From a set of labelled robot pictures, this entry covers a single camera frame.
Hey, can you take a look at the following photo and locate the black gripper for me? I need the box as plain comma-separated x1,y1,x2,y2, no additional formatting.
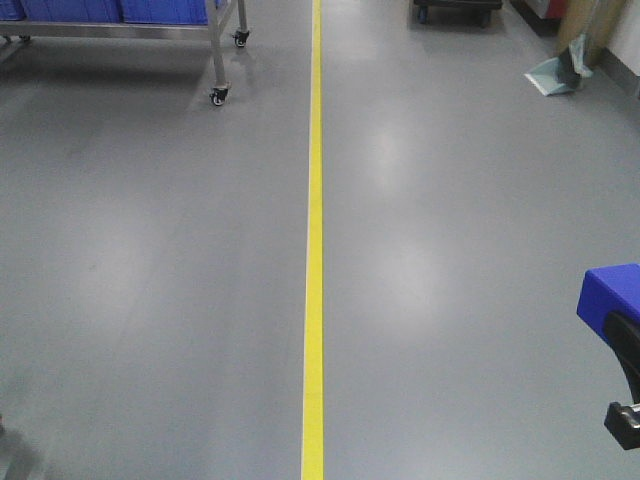
603,311,639,449

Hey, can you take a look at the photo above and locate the blue plastic bottle-shaped part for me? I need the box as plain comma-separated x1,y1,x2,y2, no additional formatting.
577,263,639,346

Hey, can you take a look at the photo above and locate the steel wheeled shelf cart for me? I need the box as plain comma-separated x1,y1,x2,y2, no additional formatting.
1,1,250,107

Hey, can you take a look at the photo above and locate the black wheeled dolly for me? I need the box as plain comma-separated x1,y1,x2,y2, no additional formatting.
412,0,503,28

